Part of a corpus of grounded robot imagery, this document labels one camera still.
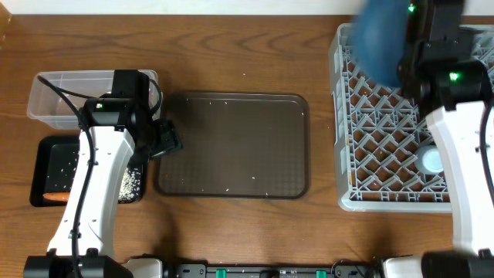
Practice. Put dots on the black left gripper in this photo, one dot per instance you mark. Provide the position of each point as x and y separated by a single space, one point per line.
171 141

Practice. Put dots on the dark blue plate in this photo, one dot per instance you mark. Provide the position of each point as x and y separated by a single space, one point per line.
379 39

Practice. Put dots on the dark brown serving tray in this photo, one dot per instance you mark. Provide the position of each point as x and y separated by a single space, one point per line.
237 145

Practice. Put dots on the light blue plastic cup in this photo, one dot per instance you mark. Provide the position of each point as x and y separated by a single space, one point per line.
428 160

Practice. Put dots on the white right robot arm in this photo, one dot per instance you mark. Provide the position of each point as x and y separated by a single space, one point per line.
464 138

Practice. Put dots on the grey dishwasher rack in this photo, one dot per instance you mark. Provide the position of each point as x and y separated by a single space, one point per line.
377 133

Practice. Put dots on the orange carrot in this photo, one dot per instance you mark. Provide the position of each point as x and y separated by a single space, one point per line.
56 196

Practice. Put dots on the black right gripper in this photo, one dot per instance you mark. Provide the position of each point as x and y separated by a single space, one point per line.
466 53

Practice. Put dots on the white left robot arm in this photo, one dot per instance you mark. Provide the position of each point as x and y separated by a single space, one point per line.
83 243

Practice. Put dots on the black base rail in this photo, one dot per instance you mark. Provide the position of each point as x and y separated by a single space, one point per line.
270 271

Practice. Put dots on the clear plastic bin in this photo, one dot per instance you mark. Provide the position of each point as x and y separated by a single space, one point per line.
57 97

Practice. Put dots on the pile of white rice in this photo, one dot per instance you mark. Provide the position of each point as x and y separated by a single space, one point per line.
62 173

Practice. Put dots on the black plastic tray bin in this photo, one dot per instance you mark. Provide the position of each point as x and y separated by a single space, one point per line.
53 148

